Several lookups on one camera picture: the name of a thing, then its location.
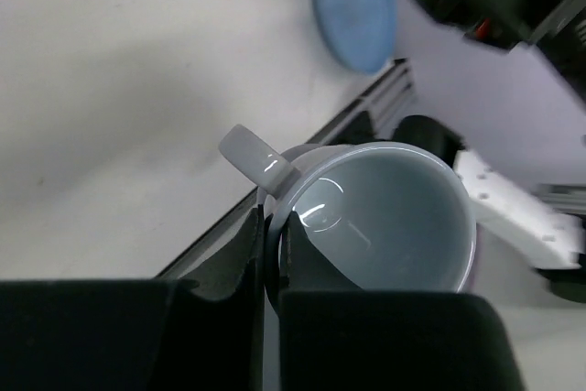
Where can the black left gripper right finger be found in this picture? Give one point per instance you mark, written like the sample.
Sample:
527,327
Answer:
334,337

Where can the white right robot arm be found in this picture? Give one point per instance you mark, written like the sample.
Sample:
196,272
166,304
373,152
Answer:
547,228

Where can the light blue plate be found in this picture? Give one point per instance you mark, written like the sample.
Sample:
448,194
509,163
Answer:
360,34

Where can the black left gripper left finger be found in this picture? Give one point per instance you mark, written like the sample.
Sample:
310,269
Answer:
200,332

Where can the pale blue mug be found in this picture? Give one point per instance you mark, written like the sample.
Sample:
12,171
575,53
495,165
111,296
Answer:
386,215

